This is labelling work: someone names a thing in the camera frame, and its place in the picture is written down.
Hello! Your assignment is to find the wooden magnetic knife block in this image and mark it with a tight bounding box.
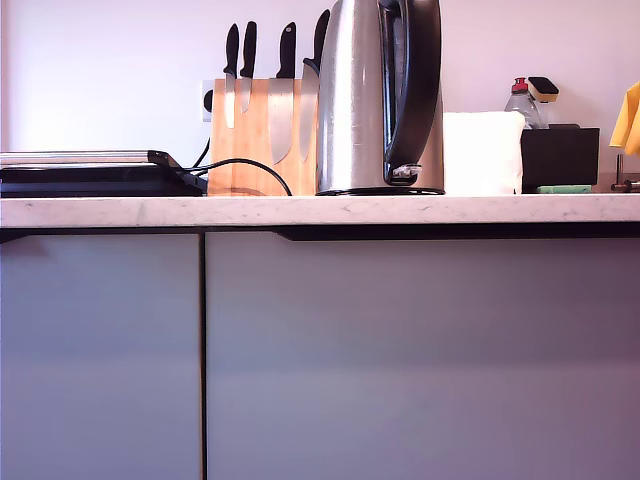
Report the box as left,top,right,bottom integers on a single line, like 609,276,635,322
207,78,321,197

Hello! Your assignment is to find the narrow slicing knife black handle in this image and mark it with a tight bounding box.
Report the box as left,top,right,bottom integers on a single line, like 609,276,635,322
222,23,241,129

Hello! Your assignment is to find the clear dish soap bottle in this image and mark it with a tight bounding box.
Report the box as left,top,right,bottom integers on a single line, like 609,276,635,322
503,77,551,131

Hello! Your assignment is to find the black steel contact grill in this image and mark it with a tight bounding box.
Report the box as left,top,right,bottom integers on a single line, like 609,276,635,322
0,148,209,199

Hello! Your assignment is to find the wide santoku knife black handle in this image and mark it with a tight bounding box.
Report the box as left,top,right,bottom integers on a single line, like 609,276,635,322
267,21,298,166

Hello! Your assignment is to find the black grill power cable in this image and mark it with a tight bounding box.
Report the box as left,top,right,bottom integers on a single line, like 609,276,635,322
192,135,212,170

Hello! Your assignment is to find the yellow black sponge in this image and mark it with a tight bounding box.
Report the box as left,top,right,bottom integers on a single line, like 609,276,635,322
527,76,561,105

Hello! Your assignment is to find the green flat sponge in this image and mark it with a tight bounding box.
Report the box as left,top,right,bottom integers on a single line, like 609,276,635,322
537,184,593,195

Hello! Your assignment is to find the black cabinet handle strip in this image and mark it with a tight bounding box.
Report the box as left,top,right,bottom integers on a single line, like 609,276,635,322
0,224,640,244

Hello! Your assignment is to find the black kettle power base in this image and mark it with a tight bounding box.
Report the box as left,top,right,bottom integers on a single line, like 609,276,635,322
315,185,447,198

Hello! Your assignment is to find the steel holder stand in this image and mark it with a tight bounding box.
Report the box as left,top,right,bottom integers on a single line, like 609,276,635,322
610,153,640,194

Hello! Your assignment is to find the black sink caddy box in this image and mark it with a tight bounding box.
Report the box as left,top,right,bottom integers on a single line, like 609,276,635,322
520,123,601,194

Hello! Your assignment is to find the stainless steel electric kettle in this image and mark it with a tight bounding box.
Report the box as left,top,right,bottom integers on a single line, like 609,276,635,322
315,0,446,194

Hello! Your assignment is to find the white soft package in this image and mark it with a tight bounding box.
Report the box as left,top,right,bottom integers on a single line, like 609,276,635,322
442,110,526,196

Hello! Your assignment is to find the black kettle power cable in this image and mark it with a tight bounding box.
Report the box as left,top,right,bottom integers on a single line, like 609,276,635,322
175,157,295,197

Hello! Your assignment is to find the chef knife black handle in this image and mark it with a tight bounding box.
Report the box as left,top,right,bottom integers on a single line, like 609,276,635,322
298,8,332,164

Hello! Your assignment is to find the short paring knife black handle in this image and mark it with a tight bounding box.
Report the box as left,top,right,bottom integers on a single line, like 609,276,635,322
238,20,258,115

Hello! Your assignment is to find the yellow rubber glove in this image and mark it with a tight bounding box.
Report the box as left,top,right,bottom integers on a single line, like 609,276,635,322
608,82,640,157

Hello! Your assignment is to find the white wall socket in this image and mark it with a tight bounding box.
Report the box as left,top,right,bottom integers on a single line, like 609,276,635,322
201,79,216,123

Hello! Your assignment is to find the narrow grey cabinet door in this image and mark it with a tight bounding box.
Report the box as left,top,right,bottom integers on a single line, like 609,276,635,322
0,234,203,480

